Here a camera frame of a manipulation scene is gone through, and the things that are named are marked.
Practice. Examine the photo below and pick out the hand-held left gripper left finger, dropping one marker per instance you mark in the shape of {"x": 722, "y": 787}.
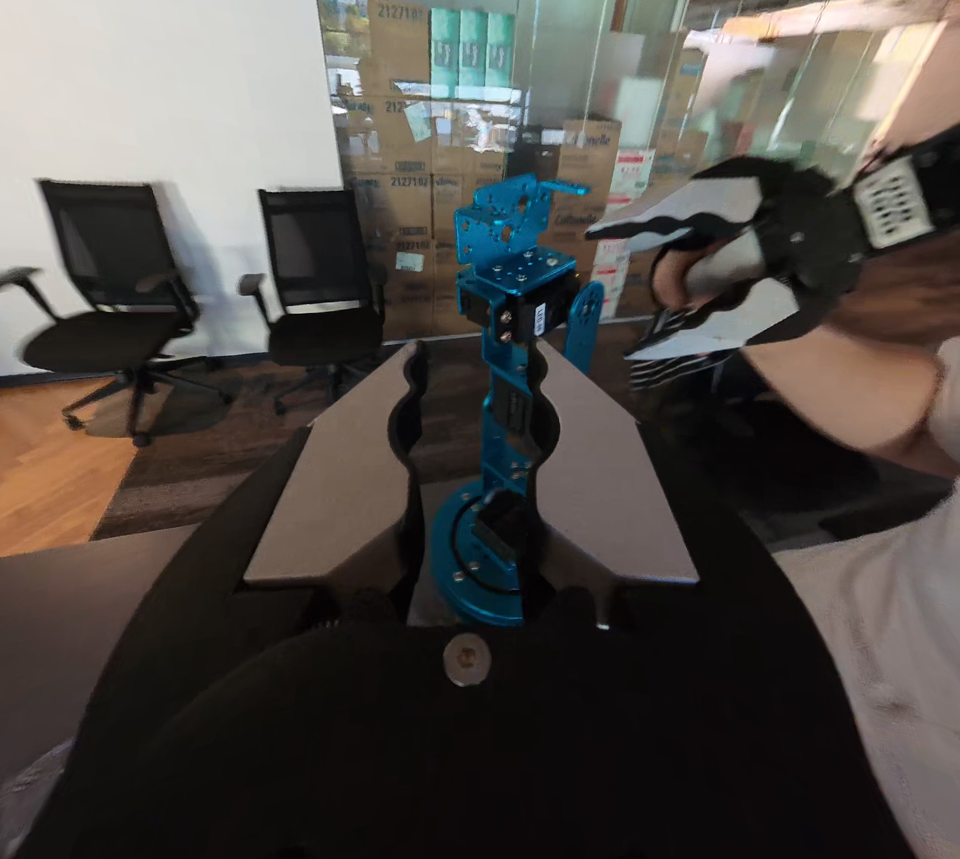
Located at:
{"x": 337, "y": 499}

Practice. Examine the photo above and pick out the person's white shirt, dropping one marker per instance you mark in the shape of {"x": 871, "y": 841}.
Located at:
{"x": 885, "y": 649}

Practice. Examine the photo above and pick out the person's right hand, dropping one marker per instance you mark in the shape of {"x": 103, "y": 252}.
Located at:
{"x": 671, "y": 278}

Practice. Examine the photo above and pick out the black mesh office chair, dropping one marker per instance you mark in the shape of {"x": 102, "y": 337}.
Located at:
{"x": 322, "y": 326}
{"x": 105, "y": 341}

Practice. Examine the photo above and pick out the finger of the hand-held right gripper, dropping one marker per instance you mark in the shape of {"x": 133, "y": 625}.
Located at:
{"x": 697, "y": 203}
{"x": 735, "y": 323}

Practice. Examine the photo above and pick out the stack of cardboard boxes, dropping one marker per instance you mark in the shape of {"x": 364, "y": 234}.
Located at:
{"x": 397, "y": 146}

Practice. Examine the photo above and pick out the person's right forearm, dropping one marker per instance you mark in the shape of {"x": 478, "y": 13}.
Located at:
{"x": 847, "y": 394}

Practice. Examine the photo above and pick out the blue toy robot arm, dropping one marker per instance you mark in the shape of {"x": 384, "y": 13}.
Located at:
{"x": 517, "y": 274}

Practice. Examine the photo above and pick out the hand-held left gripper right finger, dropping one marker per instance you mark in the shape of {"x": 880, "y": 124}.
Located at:
{"x": 607, "y": 499}

